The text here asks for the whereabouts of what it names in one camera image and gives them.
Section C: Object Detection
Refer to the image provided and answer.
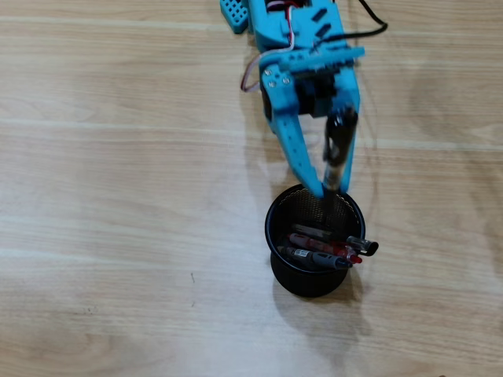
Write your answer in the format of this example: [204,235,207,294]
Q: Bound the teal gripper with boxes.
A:
[259,0,365,198]

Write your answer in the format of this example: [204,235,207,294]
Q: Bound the black clip retractable pen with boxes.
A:
[321,106,359,232]

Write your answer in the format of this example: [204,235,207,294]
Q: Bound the red retractable pen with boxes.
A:
[288,232,363,265]

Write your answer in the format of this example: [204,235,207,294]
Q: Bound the clear pen with black cap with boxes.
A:
[292,223,380,256]

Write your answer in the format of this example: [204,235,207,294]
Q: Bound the clear pen with grey grip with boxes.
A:
[277,245,354,270]

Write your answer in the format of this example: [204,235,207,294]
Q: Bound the black mesh pen holder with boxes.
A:
[264,183,367,298]

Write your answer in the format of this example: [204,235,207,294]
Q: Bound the teal perforated block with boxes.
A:
[218,0,251,35]

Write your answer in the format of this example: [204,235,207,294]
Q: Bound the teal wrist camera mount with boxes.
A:
[259,46,365,76]

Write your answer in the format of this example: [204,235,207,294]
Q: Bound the red white servo cable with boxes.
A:
[240,0,299,93]

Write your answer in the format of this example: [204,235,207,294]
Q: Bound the black camera cable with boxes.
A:
[314,0,389,50]

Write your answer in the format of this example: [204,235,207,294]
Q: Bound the red black servo cable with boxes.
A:
[266,0,311,9]

